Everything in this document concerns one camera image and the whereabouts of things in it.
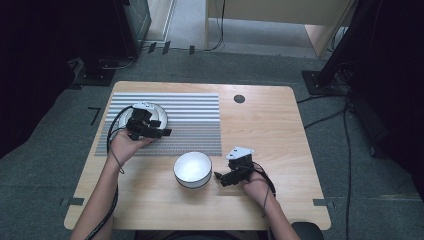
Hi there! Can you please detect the light wooden cabinet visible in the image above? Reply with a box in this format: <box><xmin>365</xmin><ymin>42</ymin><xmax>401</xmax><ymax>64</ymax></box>
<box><xmin>204</xmin><ymin>0</ymin><xmax>355</xmax><ymax>59</ymax></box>

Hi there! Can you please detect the person's right hand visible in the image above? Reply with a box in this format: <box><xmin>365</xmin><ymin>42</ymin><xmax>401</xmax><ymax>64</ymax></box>
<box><xmin>241</xmin><ymin>169</ymin><xmax>274</xmax><ymax>205</ymax></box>

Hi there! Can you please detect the white plate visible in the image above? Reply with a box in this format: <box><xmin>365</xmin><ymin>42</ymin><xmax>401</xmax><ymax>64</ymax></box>
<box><xmin>118</xmin><ymin>102</ymin><xmax>169</xmax><ymax>133</ymax></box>

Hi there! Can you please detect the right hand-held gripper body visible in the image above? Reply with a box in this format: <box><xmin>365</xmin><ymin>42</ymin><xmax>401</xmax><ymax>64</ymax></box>
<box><xmin>225</xmin><ymin>145</ymin><xmax>257</xmax><ymax>184</ymax></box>

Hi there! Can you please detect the black hanging cable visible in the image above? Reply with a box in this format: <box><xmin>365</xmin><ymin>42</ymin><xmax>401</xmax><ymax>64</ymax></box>
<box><xmin>203</xmin><ymin>0</ymin><xmax>227</xmax><ymax>52</ymax></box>

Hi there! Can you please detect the black tape corner mark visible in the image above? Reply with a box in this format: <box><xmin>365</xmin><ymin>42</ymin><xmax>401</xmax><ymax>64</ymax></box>
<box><xmin>87</xmin><ymin>106</ymin><xmax>102</xmax><ymax>127</ymax></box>

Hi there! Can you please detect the black floor cable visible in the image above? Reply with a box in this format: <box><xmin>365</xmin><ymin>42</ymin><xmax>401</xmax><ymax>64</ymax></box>
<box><xmin>303</xmin><ymin>107</ymin><xmax>348</xmax><ymax>130</ymax></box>

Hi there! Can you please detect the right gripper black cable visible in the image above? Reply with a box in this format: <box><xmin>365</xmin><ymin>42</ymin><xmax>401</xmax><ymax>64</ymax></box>
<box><xmin>252</xmin><ymin>161</ymin><xmax>278</xmax><ymax>218</ymax></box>

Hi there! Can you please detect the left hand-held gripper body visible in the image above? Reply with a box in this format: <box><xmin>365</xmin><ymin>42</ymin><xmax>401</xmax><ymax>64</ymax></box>
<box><xmin>125</xmin><ymin>102</ymin><xmax>156</xmax><ymax>141</ymax></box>

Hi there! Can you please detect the grey striped placemat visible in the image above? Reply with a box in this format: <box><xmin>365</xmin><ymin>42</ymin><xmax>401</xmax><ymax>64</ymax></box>
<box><xmin>94</xmin><ymin>92</ymin><xmax>223</xmax><ymax>158</ymax></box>

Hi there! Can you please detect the black metal stand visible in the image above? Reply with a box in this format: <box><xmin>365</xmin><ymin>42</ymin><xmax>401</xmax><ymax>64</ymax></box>
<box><xmin>301</xmin><ymin>0</ymin><xmax>388</xmax><ymax>97</ymax></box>
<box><xmin>70</xmin><ymin>0</ymin><xmax>153</xmax><ymax>88</ymax></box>

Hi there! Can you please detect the person's left hand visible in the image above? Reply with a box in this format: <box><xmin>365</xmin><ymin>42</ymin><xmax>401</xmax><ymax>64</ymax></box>
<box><xmin>109</xmin><ymin>128</ymin><xmax>154</xmax><ymax>168</ymax></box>

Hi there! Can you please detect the white bowl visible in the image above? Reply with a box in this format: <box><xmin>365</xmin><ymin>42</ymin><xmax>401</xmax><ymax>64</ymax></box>
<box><xmin>173</xmin><ymin>151</ymin><xmax>213</xmax><ymax>190</ymax></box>

